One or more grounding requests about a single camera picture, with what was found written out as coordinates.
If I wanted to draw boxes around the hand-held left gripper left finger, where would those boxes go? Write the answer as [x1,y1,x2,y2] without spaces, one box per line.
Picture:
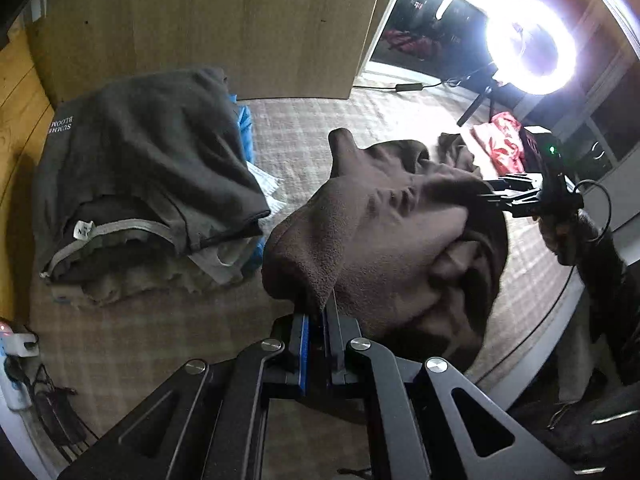
[57,312,313,480]

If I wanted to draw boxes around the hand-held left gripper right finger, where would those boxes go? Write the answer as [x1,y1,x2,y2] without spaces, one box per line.
[324,304,576,480]

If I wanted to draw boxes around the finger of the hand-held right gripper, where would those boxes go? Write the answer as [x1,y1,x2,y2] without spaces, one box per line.
[481,173,542,196]
[479,192,545,219]

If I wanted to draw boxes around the brown fleece garment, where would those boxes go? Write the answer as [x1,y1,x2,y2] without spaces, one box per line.
[261,128,509,376]

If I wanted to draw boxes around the person's right hand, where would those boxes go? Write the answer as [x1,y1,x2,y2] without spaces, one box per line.
[538,207,601,267]

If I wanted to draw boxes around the red garment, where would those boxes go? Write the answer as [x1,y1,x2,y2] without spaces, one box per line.
[472,111,526,173]

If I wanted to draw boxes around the dark brown cloth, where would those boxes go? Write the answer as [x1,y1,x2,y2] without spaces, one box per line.
[437,131,483,181]

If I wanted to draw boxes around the black tripod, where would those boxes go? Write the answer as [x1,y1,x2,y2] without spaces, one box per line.
[456,62,501,128]

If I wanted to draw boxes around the folded beige garment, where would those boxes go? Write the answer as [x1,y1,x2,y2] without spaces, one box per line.
[50,255,221,308]

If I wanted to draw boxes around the bed with plaid sheet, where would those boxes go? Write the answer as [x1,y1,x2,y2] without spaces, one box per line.
[27,72,586,461]

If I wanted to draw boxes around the folded blue garment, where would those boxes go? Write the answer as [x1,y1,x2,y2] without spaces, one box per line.
[225,91,267,273]

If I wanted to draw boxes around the person's dark clothing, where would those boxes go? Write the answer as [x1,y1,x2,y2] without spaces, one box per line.
[505,280,640,476]

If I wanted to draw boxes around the white charger plug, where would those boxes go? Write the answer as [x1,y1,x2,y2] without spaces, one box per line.
[5,332,40,358]

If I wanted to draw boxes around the white power strip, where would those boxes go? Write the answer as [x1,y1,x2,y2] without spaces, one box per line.
[0,320,36,413]

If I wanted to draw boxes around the wooden panel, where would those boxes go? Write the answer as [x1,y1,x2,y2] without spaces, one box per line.
[25,0,413,106]

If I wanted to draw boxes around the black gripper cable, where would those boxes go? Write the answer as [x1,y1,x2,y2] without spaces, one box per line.
[565,179,613,241]

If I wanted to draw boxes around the bright ring light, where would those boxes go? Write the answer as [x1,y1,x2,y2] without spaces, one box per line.
[482,0,578,96]

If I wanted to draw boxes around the black power adapter with cable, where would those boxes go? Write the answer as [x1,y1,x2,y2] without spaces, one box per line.
[352,62,496,95]

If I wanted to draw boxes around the tangled black cables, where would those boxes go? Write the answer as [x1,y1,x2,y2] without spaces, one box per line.
[10,360,98,456]

